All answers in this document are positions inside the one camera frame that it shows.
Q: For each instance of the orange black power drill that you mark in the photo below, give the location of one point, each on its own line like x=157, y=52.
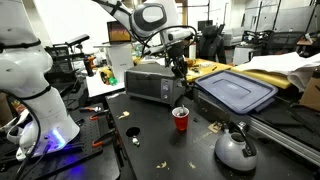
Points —
x=89, y=65

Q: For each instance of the brown cardboard box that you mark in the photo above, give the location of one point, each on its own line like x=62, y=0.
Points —
x=311, y=95

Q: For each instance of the white flat board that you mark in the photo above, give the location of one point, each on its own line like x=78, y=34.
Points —
x=100, y=88

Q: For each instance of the black office chair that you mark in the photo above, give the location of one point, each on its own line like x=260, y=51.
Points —
x=211, y=45

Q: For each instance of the yellow crumb streak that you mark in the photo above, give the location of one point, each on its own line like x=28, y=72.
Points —
x=201, y=136

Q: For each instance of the green white candy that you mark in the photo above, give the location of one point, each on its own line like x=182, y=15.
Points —
x=135, y=141
x=183, y=109

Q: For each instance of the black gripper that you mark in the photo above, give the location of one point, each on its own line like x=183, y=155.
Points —
x=177, y=55

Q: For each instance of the white laptop stand box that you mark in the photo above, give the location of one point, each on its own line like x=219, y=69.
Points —
x=120, y=61

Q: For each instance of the black mesh chair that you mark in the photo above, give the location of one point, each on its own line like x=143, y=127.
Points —
x=280, y=41

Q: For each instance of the yellow tape roll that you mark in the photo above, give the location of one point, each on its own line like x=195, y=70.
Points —
x=105, y=74

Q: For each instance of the wrapped candy inside cup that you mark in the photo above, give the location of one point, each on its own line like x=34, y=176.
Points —
x=178, y=114

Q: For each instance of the yellow table top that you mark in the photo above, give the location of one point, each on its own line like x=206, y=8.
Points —
x=266, y=78

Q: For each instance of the grey toaster oven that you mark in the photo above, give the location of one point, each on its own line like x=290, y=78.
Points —
x=146, y=83

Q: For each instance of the blue plastic bin lid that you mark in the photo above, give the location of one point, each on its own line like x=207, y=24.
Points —
x=233, y=91

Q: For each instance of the aluminium profile rail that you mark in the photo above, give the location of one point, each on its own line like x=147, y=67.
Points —
x=283, y=138

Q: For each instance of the pale torn tape scrap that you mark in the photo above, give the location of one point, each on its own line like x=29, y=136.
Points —
x=124, y=115

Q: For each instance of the red plastic cup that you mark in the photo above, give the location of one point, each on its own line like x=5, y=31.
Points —
x=181, y=123

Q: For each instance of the large yellow crumb scrap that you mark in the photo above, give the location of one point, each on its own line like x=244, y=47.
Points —
x=161, y=164

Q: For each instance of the grey kettle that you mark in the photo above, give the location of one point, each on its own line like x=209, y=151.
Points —
x=233, y=151

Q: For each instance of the white cylinder bottle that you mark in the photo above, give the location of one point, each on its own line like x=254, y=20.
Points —
x=192, y=51

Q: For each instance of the black optical breadboard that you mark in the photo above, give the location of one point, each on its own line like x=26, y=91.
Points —
x=83, y=133

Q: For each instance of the laptop screen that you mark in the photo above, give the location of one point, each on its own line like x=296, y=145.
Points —
x=119, y=31

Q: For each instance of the small green object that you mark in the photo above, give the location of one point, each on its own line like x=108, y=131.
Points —
x=113, y=81

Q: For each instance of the black orange bar clamp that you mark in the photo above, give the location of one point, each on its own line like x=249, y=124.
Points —
x=99, y=115
x=103, y=137
x=90, y=109

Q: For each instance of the white paper sheets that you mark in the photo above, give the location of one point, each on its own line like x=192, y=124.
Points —
x=276, y=63

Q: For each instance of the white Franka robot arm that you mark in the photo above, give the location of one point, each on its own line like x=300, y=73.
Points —
x=20, y=66

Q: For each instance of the black monitor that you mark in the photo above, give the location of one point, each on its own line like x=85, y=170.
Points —
x=205, y=25

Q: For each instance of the small yellow crumb scrap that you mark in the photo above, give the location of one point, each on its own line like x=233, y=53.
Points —
x=191, y=165

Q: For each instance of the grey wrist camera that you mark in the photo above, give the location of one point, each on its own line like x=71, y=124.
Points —
x=180, y=34

